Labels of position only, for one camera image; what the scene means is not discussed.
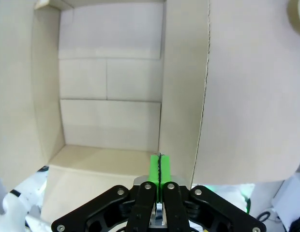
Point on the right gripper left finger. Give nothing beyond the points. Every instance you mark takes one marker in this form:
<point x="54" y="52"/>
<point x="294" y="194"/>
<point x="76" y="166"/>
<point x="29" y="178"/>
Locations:
<point x="145" y="205"/>

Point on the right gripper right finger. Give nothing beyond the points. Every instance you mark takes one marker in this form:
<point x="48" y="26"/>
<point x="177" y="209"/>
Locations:
<point x="175" y="205"/>

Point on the brown cardboard shipping box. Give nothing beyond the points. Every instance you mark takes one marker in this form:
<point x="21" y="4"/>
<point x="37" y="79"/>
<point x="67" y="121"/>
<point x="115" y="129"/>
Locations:
<point x="237" y="96"/>

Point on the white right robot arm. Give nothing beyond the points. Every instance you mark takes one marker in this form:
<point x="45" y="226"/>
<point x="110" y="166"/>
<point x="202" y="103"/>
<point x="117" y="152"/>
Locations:
<point x="266" y="198"/>

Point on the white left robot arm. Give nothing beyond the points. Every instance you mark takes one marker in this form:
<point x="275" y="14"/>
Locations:
<point x="12" y="207"/>

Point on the white cardboard carton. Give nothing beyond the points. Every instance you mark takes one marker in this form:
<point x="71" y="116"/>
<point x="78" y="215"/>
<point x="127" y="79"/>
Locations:
<point x="82" y="78"/>
<point x="111" y="124"/>
<point x="134" y="79"/>

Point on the brown packing tape roll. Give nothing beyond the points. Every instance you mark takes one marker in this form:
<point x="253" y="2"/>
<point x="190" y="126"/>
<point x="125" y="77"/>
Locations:
<point x="297" y="19"/>

